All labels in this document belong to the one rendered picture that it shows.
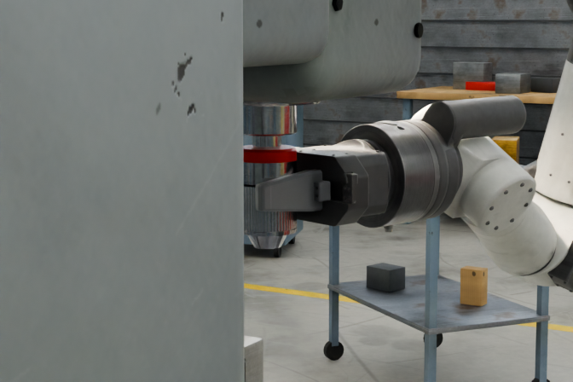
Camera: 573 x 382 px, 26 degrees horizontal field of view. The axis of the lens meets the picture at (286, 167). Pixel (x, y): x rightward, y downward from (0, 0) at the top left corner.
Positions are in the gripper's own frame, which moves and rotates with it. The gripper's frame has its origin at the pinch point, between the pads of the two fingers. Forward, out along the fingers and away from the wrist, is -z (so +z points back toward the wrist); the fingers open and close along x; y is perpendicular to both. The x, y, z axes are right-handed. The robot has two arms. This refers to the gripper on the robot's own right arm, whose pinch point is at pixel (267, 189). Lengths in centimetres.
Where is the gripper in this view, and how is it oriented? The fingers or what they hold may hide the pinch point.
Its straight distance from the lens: 97.9
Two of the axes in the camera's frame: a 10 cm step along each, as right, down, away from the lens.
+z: 7.7, -0.9, 6.4
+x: 6.4, 0.9, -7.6
